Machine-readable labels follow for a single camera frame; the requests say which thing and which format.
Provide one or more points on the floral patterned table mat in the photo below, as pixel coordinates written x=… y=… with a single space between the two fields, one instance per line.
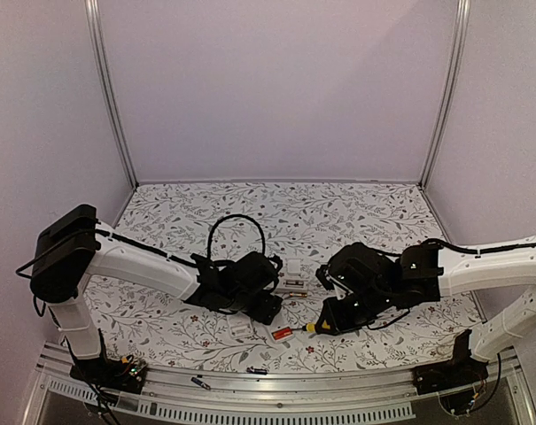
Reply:
x=305 y=221

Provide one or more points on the blue battery on rail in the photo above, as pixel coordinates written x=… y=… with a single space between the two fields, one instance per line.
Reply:
x=200 y=383

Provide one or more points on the left aluminium frame post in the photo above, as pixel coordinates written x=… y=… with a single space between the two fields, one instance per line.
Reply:
x=111 y=105

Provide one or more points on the aluminium frame post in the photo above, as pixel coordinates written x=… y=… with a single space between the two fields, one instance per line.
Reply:
x=461 y=22
x=111 y=105

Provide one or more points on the gold black loose battery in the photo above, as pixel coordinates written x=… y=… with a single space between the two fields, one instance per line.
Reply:
x=297 y=295

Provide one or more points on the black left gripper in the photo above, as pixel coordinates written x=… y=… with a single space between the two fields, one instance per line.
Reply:
x=270 y=308

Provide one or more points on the yellow handled screwdriver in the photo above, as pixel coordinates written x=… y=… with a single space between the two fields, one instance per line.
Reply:
x=309 y=328

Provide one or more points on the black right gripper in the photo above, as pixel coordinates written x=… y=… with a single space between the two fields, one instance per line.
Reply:
x=336 y=322

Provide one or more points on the aluminium front rail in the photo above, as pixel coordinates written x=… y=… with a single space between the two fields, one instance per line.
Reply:
x=377 y=396

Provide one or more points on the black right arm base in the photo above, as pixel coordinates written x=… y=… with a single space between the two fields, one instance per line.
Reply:
x=449 y=374

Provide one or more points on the dark battery on rail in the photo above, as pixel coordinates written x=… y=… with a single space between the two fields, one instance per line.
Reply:
x=256 y=371

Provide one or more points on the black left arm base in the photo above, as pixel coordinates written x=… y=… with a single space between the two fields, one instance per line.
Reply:
x=123 y=375

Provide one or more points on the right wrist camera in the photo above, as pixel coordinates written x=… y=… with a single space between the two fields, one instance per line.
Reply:
x=324 y=277

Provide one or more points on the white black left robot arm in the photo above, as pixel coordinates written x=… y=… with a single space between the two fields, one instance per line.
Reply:
x=79 y=249

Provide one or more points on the white remote control with batteries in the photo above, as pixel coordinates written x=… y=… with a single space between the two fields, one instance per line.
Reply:
x=293 y=285

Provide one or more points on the right aluminium frame post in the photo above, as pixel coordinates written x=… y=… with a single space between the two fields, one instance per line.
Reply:
x=461 y=22

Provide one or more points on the small white battery cover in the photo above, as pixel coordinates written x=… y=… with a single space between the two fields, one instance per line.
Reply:
x=293 y=266

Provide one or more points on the white air conditioner remote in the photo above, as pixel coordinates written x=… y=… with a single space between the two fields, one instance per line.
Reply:
x=240 y=326

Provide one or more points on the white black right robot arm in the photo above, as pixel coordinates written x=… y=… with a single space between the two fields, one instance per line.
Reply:
x=368 y=281

